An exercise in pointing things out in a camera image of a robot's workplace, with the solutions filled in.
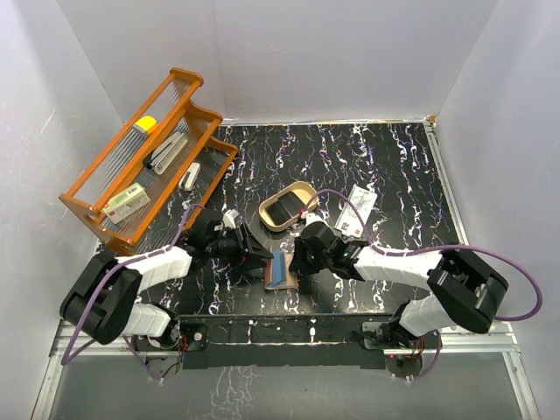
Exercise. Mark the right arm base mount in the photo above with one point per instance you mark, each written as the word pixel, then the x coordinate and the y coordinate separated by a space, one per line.
pixel 393 341

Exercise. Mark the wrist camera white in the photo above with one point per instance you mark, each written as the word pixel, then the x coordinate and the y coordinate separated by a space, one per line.
pixel 309 217
pixel 231 219

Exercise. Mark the orange wooden shelf rack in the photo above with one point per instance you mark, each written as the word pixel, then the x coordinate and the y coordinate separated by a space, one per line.
pixel 170 109

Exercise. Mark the small white stapler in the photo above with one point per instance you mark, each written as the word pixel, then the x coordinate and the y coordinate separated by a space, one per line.
pixel 189 178

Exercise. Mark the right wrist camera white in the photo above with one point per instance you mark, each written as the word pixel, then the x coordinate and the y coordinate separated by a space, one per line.
pixel 309 217

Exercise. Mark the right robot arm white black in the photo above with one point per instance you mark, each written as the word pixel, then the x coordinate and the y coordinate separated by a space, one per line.
pixel 464 290

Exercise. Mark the yellow grey eraser block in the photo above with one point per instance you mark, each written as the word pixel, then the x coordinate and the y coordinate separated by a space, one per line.
pixel 145 125

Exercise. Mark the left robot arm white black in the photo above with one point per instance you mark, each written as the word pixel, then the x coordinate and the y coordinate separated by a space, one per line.
pixel 103 303

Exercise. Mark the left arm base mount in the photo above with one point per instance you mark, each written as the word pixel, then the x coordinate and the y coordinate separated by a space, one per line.
pixel 183 346

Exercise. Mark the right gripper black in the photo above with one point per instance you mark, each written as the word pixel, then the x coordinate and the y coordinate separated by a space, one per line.
pixel 300 266

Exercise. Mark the green white staples box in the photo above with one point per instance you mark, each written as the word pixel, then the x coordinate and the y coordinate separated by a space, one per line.
pixel 126 203

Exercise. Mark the grey black stapler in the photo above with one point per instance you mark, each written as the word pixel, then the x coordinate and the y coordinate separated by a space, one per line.
pixel 160 159

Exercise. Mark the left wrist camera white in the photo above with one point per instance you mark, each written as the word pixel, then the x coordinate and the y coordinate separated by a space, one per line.
pixel 231 219

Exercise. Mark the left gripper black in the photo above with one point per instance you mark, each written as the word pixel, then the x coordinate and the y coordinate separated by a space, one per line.
pixel 253 258

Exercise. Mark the beige oval tray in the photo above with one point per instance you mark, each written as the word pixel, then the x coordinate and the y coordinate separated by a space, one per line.
pixel 302 189

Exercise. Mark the white printed paper packet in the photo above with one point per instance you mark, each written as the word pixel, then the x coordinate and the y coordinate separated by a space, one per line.
pixel 349 220

